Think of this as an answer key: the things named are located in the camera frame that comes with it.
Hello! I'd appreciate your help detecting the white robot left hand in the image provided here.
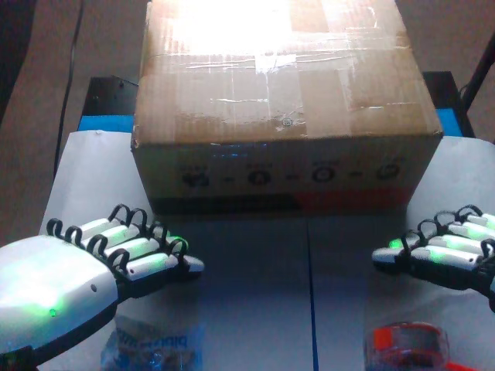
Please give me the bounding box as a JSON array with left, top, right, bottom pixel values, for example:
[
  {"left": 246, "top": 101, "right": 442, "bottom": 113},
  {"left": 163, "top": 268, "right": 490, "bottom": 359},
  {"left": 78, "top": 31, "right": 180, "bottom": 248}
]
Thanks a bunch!
[{"left": 0, "top": 203, "right": 205, "bottom": 367}]

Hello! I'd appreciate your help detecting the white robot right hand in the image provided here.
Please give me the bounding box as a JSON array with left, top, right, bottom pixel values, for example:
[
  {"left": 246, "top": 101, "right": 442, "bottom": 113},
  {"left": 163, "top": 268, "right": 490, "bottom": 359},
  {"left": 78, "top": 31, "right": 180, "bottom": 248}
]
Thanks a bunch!
[{"left": 370, "top": 204, "right": 495, "bottom": 299}]

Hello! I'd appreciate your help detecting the blue plastic packet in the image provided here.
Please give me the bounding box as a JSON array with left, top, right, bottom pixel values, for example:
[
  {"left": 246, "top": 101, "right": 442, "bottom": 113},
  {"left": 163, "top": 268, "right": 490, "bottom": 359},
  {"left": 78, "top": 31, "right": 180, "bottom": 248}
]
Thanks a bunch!
[{"left": 100, "top": 315, "right": 206, "bottom": 371}]

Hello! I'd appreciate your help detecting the white paper sheet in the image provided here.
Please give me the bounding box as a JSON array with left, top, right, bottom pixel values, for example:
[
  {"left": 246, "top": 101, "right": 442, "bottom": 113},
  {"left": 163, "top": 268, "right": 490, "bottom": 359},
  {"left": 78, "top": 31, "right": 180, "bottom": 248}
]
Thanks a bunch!
[
  {"left": 308, "top": 134, "right": 495, "bottom": 371},
  {"left": 0, "top": 130, "right": 309, "bottom": 371}
]

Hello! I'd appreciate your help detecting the blue table mat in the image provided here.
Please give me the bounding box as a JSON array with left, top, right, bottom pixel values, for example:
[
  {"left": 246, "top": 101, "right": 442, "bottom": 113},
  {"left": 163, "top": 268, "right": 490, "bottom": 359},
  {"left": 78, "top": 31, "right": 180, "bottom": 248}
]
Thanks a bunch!
[{"left": 77, "top": 107, "right": 466, "bottom": 371}]

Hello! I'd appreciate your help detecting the black tripod pole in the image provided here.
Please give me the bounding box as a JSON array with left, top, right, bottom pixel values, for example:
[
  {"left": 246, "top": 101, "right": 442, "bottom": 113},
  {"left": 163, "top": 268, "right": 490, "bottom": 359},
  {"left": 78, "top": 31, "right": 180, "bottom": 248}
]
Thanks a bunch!
[{"left": 460, "top": 0, "right": 495, "bottom": 114}]

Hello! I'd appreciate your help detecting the black metal box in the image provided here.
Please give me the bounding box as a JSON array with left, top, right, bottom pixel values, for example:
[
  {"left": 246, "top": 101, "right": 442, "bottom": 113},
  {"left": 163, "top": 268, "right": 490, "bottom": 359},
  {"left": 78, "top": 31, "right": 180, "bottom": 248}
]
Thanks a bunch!
[{"left": 87, "top": 74, "right": 141, "bottom": 117}]

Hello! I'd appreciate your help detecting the large taped cardboard box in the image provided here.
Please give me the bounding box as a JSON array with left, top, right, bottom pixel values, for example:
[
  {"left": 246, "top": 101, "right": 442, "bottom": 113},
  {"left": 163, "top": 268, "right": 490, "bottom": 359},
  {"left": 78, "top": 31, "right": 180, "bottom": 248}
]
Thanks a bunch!
[{"left": 130, "top": 0, "right": 444, "bottom": 216}]

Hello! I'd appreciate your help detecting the thin black cable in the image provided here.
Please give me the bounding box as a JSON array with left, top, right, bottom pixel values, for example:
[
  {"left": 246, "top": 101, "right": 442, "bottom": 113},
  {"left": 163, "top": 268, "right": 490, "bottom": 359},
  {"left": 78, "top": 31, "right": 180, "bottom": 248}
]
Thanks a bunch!
[{"left": 53, "top": 0, "right": 87, "bottom": 173}]

